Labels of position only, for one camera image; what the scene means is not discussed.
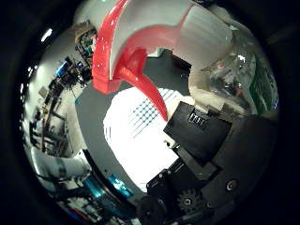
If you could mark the cluttered storage shelf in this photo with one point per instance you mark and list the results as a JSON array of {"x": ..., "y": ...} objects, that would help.
[{"x": 85, "y": 39}]

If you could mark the metal equipment rack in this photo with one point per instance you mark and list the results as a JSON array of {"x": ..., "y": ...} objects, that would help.
[{"x": 51, "y": 103}]

